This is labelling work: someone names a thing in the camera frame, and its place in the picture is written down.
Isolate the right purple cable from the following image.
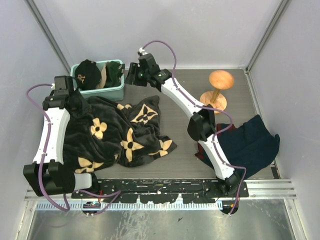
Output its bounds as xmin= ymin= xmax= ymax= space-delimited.
xmin=139 ymin=39 xmax=247 ymax=216

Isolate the left aluminium corner post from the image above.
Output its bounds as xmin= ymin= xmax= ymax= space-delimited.
xmin=24 ymin=0 xmax=71 ymax=73

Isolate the wooden hat stand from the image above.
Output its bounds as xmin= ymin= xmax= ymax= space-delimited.
xmin=199 ymin=70 xmax=235 ymax=111

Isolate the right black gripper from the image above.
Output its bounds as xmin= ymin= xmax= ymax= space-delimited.
xmin=122 ymin=63 xmax=148 ymax=88

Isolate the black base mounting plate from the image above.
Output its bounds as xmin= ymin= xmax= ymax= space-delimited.
xmin=70 ymin=178 xmax=250 ymax=204

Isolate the white slotted cable duct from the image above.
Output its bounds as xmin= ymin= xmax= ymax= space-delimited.
xmin=35 ymin=201 xmax=223 ymax=211

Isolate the right aluminium corner post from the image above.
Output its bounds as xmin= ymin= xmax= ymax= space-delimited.
xmin=244 ymin=0 xmax=291 ymax=74

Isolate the black baseball cap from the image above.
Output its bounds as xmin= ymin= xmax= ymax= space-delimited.
xmin=74 ymin=59 xmax=101 ymax=91

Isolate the navy blue sweater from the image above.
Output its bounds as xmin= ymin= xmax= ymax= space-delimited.
xmin=194 ymin=114 xmax=281 ymax=181

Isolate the tan baseball cap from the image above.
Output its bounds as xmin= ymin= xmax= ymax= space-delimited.
xmin=96 ymin=64 xmax=108 ymax=89

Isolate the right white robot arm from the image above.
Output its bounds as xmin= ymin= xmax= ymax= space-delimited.
xmin=125 ymin=53 xmax=242 ymax=197

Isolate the aluminium corner post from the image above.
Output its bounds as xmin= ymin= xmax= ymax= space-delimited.
xmin=24 ymin=0 xmax=71 ymax=73
xmin=244 ymin=0 xmax=291 ymax=74

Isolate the black floral fleece blanket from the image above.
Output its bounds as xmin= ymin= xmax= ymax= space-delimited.
xmin=62 ymin=95 xmax=177 ymax=174

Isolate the green baseball cap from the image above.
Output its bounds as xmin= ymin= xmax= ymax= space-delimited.
xmin=101 ymin=61 xmax=125 ymax=88

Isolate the teal plastic bin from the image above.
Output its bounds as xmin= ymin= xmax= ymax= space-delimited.
xmin=70 ymin=59 xmax=125 ymax=101

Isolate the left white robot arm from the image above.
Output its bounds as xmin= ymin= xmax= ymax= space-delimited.
xmin=23 ymin=75 xmax=100 ymax=198

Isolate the aluminium front rail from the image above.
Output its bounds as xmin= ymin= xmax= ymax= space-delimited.
xmin=24 ymin=178 xmax=298 ymax=201

